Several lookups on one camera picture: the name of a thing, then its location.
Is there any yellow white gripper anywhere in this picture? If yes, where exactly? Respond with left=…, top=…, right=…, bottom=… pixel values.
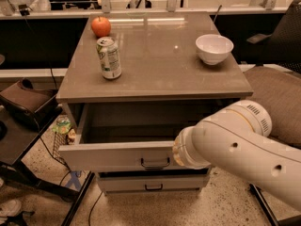
left=172, top=137, right=182, bottom=166

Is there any grey drawer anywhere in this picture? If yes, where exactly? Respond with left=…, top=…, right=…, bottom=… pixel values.
left=58, top=101, right=227, bottom=173
left=97, top=168, right=210, bottom=194

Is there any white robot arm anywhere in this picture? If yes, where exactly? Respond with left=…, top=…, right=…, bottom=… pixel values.
left=172, top=100, right=301, bottom=211

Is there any grey drawer cabinet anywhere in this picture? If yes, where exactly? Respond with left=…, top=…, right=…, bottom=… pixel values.
left=55, top=11, right=254, bottom=196

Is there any brown open box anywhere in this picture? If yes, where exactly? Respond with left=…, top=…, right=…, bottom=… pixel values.
left=0, top=78, right=58, bottom=131

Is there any white ceramic bowl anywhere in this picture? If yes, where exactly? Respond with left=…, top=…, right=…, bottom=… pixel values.
left=196, top=34, right=234, bottom=65

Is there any brown office chair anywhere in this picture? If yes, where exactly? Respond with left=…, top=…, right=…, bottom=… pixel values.
left=241, top=0, right=301, bottom=226

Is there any white green soda can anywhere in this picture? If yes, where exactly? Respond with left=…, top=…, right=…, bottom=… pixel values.
left=96, top=37, right=122, bottom=80

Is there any red orange apple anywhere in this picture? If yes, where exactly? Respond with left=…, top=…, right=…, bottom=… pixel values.
left=91, top=17, right=111, bottom=38

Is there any black side table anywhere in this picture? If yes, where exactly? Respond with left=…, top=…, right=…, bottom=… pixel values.
left=0, top=107, right=94, bottom=226

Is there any white shoe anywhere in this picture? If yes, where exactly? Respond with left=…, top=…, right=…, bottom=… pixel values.
left=0, top=200, right=22, bottom=217

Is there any black floor cable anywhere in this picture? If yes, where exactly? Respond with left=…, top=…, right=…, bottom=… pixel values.
left=87, top=191, right=103, bottom=226

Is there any wire snack basket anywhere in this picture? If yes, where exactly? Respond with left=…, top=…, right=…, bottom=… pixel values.
left=52, top=116, right=76, bottom=166

